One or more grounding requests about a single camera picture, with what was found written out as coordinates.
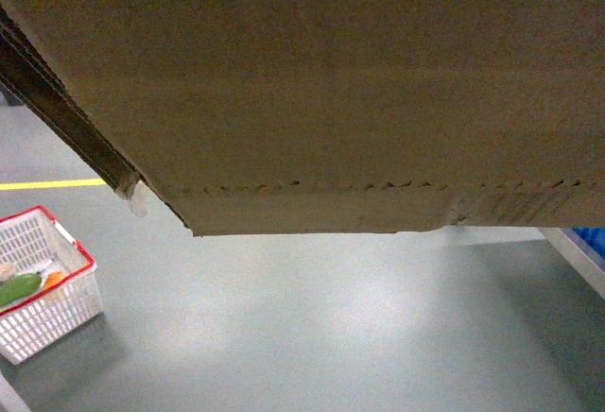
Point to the large cardboard box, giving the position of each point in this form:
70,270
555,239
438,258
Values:
296,116

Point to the metal roller shelf rack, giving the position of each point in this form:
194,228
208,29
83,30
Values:
588,263

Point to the orange vegetable toy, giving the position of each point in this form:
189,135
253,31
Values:
53,279

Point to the white red-rimmed plastic basket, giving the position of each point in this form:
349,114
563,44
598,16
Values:
35,241

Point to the green vegetable toy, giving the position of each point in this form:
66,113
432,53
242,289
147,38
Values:
19,288

